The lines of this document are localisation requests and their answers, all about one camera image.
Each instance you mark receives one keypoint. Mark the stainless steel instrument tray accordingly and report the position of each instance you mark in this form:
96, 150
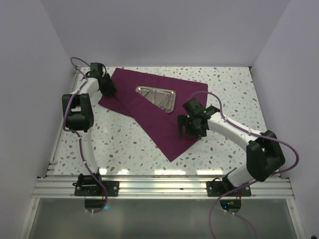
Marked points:
171, 105

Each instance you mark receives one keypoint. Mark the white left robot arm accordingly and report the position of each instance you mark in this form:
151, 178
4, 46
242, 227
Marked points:
78, 118

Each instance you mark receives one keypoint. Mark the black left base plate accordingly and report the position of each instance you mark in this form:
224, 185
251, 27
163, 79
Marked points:
112, 188

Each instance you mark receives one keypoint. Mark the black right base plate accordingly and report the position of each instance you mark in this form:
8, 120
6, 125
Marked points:
217, 188

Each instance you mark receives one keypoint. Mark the aluminium mounting rail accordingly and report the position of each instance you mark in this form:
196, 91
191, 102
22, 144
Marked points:
160, 188

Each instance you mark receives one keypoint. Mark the steel tweezers in tray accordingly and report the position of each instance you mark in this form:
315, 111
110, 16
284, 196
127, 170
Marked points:
162, 99

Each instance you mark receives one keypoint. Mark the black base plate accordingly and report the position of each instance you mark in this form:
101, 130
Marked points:
112, 188
217, 188

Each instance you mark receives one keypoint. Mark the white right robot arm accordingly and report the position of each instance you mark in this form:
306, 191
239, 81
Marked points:
264, 155

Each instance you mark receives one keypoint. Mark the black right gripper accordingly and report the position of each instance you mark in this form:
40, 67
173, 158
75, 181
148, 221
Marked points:
183, 120

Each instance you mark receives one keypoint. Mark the purple cloth wrap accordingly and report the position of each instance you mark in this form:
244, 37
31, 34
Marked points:
160, 126

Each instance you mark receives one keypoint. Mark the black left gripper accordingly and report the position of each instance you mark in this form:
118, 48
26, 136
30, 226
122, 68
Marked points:
110, 87

